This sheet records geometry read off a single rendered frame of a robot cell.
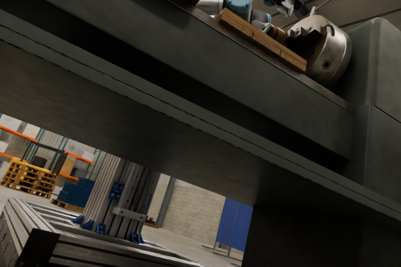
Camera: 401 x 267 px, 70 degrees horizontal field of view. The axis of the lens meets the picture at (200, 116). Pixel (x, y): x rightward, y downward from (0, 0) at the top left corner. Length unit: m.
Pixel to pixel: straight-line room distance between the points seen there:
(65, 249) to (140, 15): 0.82
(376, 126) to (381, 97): 0.11
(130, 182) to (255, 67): 0.91
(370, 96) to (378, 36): 0.24
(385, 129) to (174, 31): 0.72
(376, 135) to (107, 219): 1.19
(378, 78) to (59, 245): 1.19
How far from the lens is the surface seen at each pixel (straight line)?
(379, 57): 1.16
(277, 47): 0.86
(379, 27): 1.23
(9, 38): 0.49
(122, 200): 1.46
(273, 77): 0.83
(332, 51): 1.09
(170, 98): 0.49
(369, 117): 1.01
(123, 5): 0.70
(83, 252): 1.18
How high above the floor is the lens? 0.36
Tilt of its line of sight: 21 degrees up
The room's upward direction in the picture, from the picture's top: 17 degrees clockwise
